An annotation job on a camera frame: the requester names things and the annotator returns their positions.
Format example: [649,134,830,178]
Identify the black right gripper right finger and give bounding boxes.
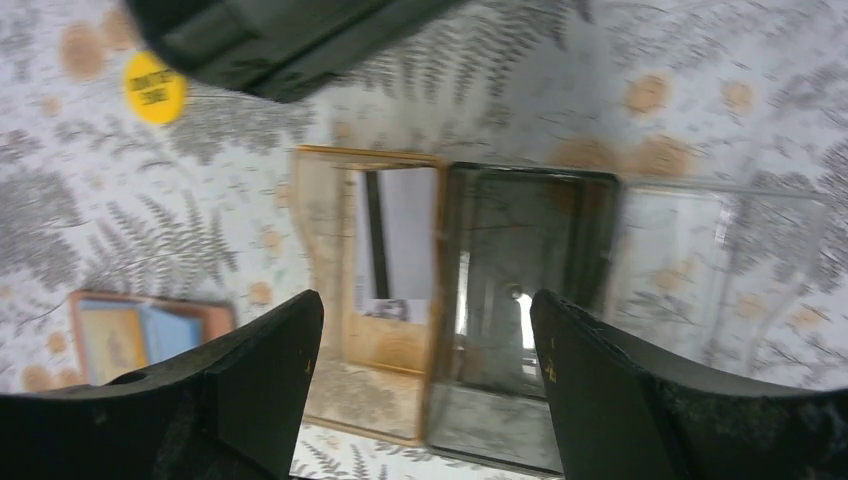
[530,290,847,480]

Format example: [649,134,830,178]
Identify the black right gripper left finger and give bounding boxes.
[1,290,324,479]

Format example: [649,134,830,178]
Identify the yellow card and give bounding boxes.
[79,308,149,385]

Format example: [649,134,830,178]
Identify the pink leather card holder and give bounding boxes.
[68,290,237,385]

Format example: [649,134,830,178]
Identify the clear acrylic card organizer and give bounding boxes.
[289,146,825,476]

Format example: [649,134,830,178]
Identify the silver striped credit card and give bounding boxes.
[353,167,439,325]

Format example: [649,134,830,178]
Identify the floral patterned table mat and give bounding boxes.
[0,0,848,480]

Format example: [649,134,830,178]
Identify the yellow round token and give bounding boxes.
[122,50,188,125]

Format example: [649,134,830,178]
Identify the dark grey hard case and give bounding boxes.
[125,0,456,104]

